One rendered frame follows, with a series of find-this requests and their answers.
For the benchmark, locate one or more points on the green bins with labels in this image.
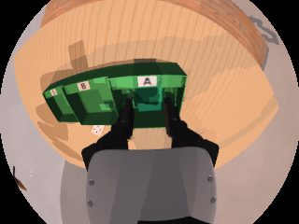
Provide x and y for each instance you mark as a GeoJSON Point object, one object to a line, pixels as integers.
{"type": "Point", "coordinates": [75, 102]}

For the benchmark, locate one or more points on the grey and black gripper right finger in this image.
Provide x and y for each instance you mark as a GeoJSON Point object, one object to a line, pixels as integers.
{"type": "Point", "coordinates": [178, 129]}

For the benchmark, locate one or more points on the pale pink domino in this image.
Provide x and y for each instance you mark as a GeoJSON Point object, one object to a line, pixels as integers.
{"type": "Point", "coordinates": [97, 129]}

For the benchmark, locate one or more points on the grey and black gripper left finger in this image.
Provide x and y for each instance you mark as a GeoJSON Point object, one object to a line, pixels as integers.
{"type": "Point", "coordinates": [118, 135]}

